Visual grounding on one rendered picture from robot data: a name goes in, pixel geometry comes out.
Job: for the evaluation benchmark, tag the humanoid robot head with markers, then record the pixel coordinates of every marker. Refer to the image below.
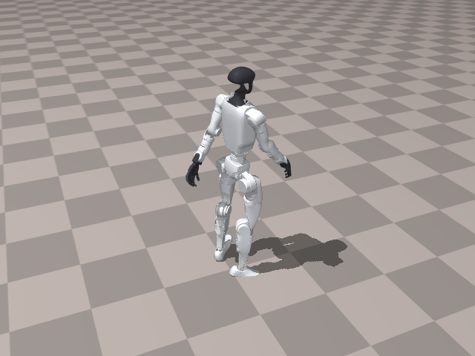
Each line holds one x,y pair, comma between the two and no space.
241,76

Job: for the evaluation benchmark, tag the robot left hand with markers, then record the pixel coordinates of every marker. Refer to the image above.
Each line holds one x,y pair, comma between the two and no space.
193,170

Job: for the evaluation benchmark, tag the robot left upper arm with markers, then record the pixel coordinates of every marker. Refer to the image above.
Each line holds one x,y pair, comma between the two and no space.
214,129

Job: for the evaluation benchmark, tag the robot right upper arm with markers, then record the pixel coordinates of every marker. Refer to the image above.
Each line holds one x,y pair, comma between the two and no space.
257,121

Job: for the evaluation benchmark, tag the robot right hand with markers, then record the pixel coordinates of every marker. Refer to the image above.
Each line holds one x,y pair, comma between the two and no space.
287,167

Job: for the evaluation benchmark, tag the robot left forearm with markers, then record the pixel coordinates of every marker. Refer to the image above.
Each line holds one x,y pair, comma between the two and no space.
205,145

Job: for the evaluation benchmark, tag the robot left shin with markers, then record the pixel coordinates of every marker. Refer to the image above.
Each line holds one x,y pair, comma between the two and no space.
221,227

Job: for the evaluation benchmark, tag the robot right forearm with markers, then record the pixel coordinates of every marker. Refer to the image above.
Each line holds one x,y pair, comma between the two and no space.
275,154

